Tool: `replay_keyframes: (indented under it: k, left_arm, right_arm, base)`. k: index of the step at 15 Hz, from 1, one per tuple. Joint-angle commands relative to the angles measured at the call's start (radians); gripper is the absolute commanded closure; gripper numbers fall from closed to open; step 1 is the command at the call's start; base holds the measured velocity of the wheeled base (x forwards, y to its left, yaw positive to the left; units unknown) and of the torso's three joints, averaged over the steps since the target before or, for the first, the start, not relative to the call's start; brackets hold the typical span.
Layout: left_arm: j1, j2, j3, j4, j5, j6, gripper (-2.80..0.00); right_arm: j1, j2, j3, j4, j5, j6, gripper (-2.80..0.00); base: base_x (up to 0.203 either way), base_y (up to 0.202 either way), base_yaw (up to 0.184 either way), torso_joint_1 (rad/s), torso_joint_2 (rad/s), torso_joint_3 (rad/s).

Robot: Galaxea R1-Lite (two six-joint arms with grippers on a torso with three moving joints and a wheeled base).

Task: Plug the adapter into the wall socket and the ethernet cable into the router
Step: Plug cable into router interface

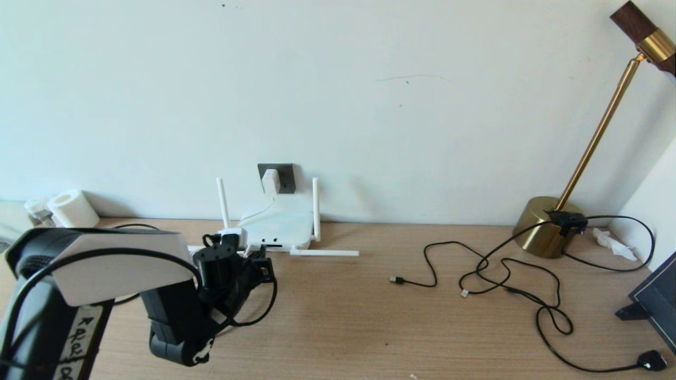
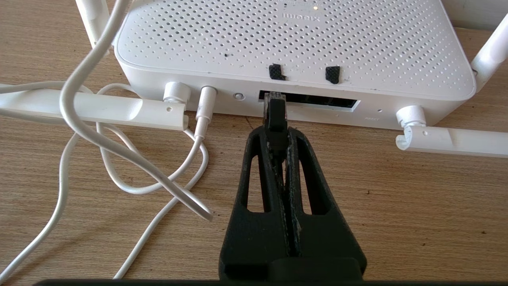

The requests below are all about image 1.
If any thin white power cable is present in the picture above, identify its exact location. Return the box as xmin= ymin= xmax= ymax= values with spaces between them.
xmin=235 ymin=194 xmax=276 ymax=259

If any black network cable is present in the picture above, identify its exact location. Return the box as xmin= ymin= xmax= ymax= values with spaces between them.
xmin=114 ymin=224 xmax=162 ymax=307

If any grey wall socket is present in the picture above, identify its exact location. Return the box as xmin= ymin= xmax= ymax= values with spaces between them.
xmin=257 ymin=163 xmax=295 ymax=194

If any black lamp power cord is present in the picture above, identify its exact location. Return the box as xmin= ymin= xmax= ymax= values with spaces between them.
xmin=459 ymin=215 xmax=667 ymax=373

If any black cable with white connector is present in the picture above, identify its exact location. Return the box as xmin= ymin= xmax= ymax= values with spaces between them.
xmin=458 ymin=258 xmax=560 ymax=309

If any white toilet paper roll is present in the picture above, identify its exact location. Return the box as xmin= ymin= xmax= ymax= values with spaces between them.
xmin=46 ymin=189 xmax=100 ymax=229

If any black clip stand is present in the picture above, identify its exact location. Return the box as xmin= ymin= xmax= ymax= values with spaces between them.
xmin=615 ymin=303 xmax=650 ymax=321

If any black USB cable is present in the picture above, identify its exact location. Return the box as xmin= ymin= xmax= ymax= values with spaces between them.
xmin=390 ymin=242 xmax=489 ymax=288

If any white router with antennas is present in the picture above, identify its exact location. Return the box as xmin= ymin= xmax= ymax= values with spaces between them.
xmin=187 ymin=178 xmax=360 ymax=258

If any gold desk lamp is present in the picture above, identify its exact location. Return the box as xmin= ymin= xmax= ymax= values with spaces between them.
xmin=511 ymin=0 xmax=676 ymax=259

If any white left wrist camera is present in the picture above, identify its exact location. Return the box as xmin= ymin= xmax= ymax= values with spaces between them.
xmin=218 ymin=227 xmax=248 ymax=250

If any crumpled white tissue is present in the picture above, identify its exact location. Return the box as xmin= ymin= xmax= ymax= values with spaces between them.
xmin=591 ymin=228 xmax=637 ymax=262

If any black clip on lamp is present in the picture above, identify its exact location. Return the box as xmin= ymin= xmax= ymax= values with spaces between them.
xmin=543 ymin=210 xmax=588 ymax=237

